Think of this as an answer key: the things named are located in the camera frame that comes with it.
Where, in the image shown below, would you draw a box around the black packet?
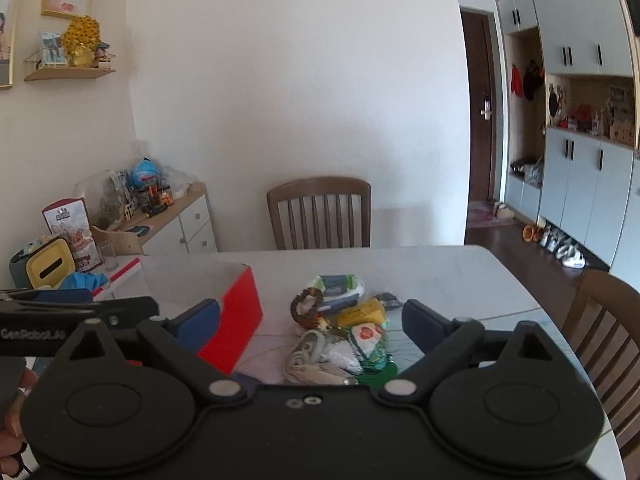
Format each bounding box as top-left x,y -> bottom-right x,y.
374,292 -> 404,311

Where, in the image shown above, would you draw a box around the yellow carton box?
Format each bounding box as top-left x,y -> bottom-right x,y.
337,298 -> 386,328

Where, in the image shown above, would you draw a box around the clear bag of white beads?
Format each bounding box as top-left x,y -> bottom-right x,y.
320,339 -> 362,375

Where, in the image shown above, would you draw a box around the wet wipes pack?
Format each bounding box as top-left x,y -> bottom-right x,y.
307,274 -> 366,306

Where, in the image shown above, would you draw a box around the brown beaded bracelet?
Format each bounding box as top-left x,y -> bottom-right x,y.
290,287 -> 328,331

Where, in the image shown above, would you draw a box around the green cartoon snack packet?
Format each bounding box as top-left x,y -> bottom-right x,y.
347,323 -> 398,389

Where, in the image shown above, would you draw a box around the gold foil snack bag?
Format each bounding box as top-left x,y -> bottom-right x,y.
283,330 -> 350,386

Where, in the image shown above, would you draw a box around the person's left hand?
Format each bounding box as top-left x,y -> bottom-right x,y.
1,368 -> 38,476

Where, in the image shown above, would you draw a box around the yellow tissue box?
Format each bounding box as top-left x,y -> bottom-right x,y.
9,235 -> 76,289

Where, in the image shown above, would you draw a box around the blue rubber gloves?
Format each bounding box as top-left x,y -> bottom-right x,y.
58,272 -> 110,292

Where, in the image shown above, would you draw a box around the drinking glass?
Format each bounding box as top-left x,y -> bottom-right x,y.
99,240 -> 118,272

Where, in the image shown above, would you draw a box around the white drawer sideboard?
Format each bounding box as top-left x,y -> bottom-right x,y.
119,182 -> 218,256

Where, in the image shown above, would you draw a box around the red white snack bag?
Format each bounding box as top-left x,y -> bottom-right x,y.
42,198 -> 102,272

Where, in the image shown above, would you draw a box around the wooden desk organizer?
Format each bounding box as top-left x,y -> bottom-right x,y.
91,222 -> 152,256

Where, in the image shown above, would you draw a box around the clear plastic bag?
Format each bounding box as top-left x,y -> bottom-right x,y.
160,166 -> 195,200

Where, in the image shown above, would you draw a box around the blue globe toy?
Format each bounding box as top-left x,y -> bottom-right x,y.
129,158 -> 158,188

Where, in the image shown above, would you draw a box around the wooden dining chair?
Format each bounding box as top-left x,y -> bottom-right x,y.
266,177 -> 372,250

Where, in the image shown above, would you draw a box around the small framed photo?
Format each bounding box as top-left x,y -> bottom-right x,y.
39,32 -> 67,66

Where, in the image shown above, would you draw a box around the yellow flower ornament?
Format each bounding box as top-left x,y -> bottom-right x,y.
61,15 -> 101,67

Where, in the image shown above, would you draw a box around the dark wooden door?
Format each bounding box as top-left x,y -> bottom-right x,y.
461,10 -> 496,203

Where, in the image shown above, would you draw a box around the wooden wall shelf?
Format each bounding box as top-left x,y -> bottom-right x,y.
24,51 -> 115,82

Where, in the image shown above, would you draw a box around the white wall cabinet unit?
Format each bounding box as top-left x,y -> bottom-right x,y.
497,0 -> 639,268

